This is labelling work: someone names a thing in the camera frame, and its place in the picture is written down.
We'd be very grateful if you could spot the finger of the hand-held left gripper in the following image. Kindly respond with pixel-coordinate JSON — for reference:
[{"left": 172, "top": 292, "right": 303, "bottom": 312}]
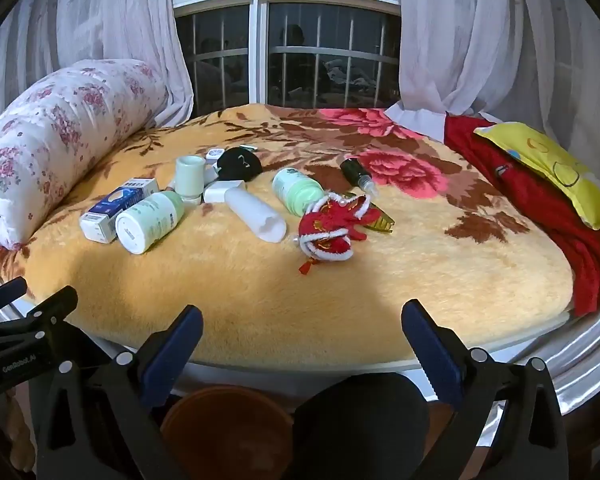
[
  {"left": 0, "top": 286, "right": 79, "bottom": 347},
  {"left": 0, "top": 277, "right": 29, "bottom": 312}
]

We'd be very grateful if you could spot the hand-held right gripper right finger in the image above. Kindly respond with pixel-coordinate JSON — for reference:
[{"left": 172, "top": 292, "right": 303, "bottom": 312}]
[{"left": 401, "top": 299, "right": 571, "bottom": 480}]

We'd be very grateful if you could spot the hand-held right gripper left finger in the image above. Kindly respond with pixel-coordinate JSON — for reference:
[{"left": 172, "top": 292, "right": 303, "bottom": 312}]
[{"left": 35, "top": 304, "right": 204, "bottom": 480}]

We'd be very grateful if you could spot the orange plastic basin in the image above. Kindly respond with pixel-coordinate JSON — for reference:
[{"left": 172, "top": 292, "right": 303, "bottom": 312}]
[{"left": 160, "top": 385, "right": 302, "bottom": 480}]

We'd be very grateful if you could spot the blue and white box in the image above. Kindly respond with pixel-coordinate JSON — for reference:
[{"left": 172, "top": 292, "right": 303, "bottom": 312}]
[{"left": 79, "top": 177, "right": 161, "bottom": 245}]

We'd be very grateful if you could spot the pale green bottle white cap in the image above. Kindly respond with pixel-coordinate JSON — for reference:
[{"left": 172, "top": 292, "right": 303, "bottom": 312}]
[
  {"left": 271, "top": 167, "right": 326, "bottom": 218},
  {"left": 115, "top": 191, "right": 186, "bottom": 255}
]

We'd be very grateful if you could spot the green hair clip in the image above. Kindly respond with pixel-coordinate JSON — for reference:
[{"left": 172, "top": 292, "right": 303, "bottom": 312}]
[{"left": 347, "top": 192, "right": 396, "bottom": 235}]

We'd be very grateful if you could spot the red lion dance toy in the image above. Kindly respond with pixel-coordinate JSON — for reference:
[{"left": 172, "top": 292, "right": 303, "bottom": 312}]
[{"left": 294, "top": 192, "right": 371, "bottom": 276}]

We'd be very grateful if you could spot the white plastic cylinder bottle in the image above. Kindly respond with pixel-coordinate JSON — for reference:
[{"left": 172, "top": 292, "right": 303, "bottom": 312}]
[{"left": 224, "top": 190, "right": 287, "bottom": 245}]

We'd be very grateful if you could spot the white charger adapter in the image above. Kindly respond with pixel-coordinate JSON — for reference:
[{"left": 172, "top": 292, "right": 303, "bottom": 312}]
[{"left": 203, "top": 179, "right": 249, "bottom": 205}]

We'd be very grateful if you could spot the pale green small cup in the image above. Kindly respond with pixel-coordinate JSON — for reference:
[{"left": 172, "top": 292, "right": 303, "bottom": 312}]
[{"left": 175, "top": 156, "right": 207, "bottom": 199}]

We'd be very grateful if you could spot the black dropper bottle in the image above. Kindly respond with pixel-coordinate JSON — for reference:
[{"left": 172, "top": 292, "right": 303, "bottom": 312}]
[{"left": 340, "top": 157, "right": 381, "bottom": 194}]

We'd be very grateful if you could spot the yellow floral plush blanket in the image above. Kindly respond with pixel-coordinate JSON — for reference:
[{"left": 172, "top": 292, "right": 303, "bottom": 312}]
[{"left": 0, "top": 101, "right": 576, "bottom": 367}]

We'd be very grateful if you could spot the floral rolled quilt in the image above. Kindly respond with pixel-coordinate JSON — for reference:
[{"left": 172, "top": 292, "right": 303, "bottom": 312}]
[{"left": 0, "top": 58, "right": 171, "bottom": 252}]

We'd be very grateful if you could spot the red cloth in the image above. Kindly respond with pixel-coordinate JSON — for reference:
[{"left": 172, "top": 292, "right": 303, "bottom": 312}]
[{"left": 442, "top": 112, "right": 600, "bottom": 317}]

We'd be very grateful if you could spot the black round pouch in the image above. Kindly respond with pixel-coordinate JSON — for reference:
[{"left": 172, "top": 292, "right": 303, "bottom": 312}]
[{"left": 216, "top": 145, "right": 262, "bottom": 182}]

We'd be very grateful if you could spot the yellow printed pillow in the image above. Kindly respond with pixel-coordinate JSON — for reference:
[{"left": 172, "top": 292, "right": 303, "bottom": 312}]
[{"left": 473, "top": 121, "right": 600, "bottom": 231}]

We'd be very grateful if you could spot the white sheer curtain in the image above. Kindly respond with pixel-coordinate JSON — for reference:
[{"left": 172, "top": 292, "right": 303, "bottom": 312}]
[
  {"left": 0, "top": 0, "right": 196, "bottom": 131},
  {"left": 385, "top": 0, "right": 600, "bottom": 136}
]

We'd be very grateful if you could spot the white barred window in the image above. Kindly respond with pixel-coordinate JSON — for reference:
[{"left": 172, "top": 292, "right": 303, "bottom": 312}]
[{"left": 170, "top": 0, "right": 403, "bottom": 111}]

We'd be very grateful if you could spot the silver bed frame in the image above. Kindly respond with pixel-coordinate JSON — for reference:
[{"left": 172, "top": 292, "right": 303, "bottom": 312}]
[{"left": 550, "top": 270, "right": 600, "bottom": 417}]

